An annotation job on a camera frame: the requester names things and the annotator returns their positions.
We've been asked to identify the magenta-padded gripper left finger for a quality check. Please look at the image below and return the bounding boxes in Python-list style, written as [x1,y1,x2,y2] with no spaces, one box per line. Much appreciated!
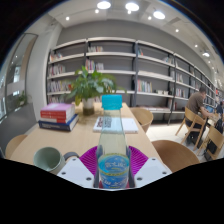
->
[57,145,101,189]

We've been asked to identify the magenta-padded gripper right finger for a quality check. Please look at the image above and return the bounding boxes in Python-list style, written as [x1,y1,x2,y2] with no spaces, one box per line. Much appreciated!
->
[127,145,173,189]

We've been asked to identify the clear blue-capped water bottle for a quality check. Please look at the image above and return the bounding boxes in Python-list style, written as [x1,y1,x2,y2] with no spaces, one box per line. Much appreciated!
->
[95,94,131,190]

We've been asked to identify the wooden curved-back chair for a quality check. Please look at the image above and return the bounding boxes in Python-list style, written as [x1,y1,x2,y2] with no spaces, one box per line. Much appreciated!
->
[150,139,201,173]
[4,134,29,160]
[129,106,155,134]

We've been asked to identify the green patterned ceramic mug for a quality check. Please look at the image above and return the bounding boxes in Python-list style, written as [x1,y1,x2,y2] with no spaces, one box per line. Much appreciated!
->
[33,146,80,175]

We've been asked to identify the dark blue book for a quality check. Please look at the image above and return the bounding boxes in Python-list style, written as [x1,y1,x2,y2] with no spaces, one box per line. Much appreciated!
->
[37,113,80,132]

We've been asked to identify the white magazine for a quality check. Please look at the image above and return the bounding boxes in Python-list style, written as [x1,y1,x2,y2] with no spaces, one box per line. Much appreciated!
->
[92,115,139,134]

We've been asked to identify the red book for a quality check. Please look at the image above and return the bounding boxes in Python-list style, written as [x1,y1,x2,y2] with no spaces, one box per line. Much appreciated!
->
[39,109,76,124]

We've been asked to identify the pink book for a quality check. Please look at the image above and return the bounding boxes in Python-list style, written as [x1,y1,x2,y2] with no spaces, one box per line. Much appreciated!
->
[40,102,76,114]

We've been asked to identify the wooden slatted chair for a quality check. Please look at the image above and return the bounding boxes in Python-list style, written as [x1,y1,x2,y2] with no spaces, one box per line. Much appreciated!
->
[196,125,224,161]
[175,106,209,146]

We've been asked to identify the person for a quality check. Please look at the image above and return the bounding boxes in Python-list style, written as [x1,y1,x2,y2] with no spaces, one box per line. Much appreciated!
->
[185,86,216,134]

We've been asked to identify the potted green leafy plant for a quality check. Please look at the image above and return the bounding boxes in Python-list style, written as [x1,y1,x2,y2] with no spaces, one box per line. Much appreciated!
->
[61,65,127,117]

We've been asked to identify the small window potted plant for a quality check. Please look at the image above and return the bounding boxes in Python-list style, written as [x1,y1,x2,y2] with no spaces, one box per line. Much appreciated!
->
[15,91,30,108]

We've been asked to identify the grey bookshelf unit with books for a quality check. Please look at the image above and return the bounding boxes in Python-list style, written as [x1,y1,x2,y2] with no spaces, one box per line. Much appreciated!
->
[45,36,224,126]

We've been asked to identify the group of ceiling lights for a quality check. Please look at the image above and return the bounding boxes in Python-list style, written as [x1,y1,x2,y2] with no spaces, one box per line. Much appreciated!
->
[64,0,212,58]

